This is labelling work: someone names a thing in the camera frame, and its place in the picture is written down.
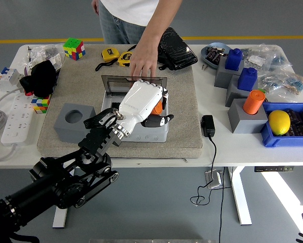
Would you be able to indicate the person's right hand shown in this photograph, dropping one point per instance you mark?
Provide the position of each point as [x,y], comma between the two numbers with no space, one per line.
[95,6]

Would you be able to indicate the person's left hand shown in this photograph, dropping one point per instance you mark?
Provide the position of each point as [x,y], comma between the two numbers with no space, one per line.
[144,62]

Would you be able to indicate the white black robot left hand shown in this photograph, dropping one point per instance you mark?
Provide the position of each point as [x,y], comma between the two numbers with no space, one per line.
[141,101]

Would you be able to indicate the orange cylinder battery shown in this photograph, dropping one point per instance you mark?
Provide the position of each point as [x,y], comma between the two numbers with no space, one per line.
[157,108]
[252,102]

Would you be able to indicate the smoky transparent box lid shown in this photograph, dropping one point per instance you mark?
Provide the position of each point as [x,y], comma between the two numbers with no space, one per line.
[116,84]

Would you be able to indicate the grey plastic junction box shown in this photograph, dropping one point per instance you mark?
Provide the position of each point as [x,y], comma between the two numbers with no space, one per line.
[154,135]

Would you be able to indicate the person's left forearm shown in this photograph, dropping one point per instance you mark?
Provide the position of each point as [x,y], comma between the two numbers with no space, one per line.
[161,22]

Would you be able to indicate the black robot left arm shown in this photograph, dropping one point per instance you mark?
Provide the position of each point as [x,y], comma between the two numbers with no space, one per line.
[52,187]

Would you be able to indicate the small white box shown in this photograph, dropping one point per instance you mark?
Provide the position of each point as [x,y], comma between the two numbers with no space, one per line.
[57,62]

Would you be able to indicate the black printed battery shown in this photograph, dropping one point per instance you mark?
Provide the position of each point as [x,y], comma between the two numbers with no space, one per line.
[212,50]
[215,58]

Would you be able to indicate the yellow tape measure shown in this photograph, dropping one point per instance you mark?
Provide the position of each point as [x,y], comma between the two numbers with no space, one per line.
[123,59]
[109,53]

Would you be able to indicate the person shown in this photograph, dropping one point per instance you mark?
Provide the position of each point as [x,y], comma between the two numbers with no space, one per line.
[126,10]

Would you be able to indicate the glossy black case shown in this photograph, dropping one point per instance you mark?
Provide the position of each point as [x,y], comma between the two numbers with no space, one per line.
[182,50]

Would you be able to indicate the grey-brown mat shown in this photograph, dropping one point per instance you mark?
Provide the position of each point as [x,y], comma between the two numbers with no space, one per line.
[182,114]

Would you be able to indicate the multicolour puzzle cube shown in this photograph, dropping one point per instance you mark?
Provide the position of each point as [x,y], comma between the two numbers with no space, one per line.
[41,105]
[74,49]

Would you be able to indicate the light blue dish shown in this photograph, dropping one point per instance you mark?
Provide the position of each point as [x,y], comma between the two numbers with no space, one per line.
[204,57]

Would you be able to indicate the small metal clip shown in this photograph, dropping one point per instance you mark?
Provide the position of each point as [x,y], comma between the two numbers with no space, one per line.
[204,67]

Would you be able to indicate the clear bag of screws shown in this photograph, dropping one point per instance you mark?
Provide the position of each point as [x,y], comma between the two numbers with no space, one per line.
[51,50]

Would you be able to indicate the black table control panel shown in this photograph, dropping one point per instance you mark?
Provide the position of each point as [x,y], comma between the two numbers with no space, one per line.
[273,169]

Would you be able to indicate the black power adapter plug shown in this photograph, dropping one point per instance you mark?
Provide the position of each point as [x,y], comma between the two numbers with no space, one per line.
[207,125]

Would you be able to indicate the grey holder block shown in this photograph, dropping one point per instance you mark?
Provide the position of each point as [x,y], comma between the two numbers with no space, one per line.
[70,131]
[235,93]
[245,124]
[223,76]

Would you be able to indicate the thin metal tool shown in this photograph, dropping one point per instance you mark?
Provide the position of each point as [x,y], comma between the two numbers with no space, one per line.
[29,50]

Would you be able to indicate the clear bag of white parts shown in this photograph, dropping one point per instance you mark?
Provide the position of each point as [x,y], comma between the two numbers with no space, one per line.
[33,59]

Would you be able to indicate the blue plastic bin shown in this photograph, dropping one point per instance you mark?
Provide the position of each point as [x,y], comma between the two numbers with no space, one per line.
[280,141]

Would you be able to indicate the black cloth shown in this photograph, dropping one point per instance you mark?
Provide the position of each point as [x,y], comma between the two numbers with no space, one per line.
[41,76]

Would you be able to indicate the blue bottle-shaped block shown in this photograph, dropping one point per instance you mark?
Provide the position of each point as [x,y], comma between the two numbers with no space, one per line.
[247,79]
[233,60]

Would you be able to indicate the yellow lemon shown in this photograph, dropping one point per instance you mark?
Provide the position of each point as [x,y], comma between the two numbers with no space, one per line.
[279,122]

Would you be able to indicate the clear bag with white label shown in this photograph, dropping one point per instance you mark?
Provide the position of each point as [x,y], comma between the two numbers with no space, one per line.
[256,60]

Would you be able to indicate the white blue circuit breaker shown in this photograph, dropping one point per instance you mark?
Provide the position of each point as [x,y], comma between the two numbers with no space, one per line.
[5,79]

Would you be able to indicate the small green item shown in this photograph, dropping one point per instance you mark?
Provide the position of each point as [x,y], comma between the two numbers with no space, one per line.
[262,90]

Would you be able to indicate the white power strip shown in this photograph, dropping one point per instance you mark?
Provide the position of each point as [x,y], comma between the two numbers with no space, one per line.
[17,119]

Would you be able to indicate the clear bag of small parts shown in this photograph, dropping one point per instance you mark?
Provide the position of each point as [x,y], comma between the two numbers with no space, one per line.
[269,82]
[294,83]

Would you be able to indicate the clear bag of blue parts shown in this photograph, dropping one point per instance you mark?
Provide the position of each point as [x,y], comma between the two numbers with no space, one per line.
[279,62]

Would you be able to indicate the silver floor bracket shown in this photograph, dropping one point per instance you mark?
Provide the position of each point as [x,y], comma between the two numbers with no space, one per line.
[214,181]

